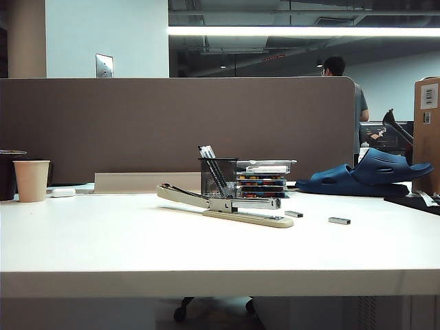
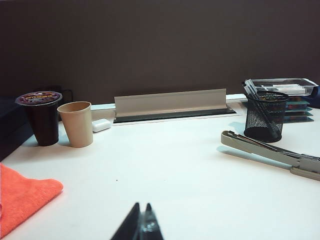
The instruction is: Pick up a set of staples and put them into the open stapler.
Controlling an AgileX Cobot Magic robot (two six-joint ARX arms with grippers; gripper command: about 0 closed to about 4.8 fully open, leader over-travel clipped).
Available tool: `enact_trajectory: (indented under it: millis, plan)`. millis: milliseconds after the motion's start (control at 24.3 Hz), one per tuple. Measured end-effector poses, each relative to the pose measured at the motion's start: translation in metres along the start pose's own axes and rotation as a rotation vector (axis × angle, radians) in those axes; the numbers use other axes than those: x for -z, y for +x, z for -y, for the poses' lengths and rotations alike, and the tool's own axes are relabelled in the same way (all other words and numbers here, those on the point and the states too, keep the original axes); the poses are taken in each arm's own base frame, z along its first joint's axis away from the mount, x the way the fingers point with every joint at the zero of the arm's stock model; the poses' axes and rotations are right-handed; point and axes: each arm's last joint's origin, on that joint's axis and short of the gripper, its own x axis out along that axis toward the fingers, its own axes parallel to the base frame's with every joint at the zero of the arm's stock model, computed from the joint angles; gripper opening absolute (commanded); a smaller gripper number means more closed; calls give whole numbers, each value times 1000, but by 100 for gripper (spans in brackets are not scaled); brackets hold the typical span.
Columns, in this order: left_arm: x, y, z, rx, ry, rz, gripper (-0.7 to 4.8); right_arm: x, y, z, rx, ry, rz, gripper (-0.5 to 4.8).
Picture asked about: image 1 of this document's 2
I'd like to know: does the beige long-reach stapler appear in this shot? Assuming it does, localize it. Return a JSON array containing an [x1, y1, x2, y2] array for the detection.
[[156, 184, 295, 229]]

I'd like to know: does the black mesh pen holder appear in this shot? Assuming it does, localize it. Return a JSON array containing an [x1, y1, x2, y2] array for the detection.
[[197, 157, 240, 199]]

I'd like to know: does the white and black pen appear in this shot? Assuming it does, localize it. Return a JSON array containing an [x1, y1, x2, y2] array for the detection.
[[203, 145, 230, 197], [197, 145, 226, 197]]

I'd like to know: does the flat white box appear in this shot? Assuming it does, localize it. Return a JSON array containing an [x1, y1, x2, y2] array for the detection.
[[245, 165, 288, 174]]

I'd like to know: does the brown desk partition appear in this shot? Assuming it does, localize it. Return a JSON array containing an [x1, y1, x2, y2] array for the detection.
[[0, 76, 356, 194]]

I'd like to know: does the blue rubber slipper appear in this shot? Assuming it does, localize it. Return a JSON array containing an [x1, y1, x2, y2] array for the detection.
[[294, 164, 410, 198], [349, 148, 435, 187]]

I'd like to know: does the white plastic bottle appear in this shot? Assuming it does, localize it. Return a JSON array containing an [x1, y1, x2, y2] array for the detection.
[[357, 142, 371, 163]]

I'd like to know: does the ceiling light strip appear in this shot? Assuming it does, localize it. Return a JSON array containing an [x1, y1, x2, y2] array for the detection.
[[167, 26, 440, 37]]

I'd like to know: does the person in grey shirt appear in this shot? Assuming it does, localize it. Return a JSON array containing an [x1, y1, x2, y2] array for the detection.
[[321, 56, 370, 149]]

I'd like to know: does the white earbuds case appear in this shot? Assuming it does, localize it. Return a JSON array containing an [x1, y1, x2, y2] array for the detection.
[[51, 186, 76, 199]]

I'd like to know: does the dark computer monitor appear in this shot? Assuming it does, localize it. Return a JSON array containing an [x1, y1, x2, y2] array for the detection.
[[358, 120, 414, 153]]

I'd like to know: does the beige paper cup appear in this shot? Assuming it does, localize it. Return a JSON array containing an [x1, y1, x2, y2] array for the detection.
[[12, 159, 52, 204]]

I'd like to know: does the black mat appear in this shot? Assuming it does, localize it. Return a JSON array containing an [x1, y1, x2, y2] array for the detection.
[[382, 190, 440, 217]]

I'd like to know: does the brown cardboard box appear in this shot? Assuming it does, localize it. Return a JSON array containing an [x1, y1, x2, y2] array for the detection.
[[411, 76, 440, 194]]

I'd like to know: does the dark round container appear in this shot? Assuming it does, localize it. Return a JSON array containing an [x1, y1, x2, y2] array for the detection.
[[0, 148, 28, 202]]

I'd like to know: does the beige cable cover box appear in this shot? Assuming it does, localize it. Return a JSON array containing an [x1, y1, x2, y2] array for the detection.
[[93, 172, 202, 195]]

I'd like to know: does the metal wall plate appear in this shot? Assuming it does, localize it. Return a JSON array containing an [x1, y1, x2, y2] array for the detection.
[[95, 52, 116, 78]]

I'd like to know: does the black long-handled tool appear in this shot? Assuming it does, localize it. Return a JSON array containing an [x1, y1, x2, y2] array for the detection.
[[382, 108, 415, 146]]

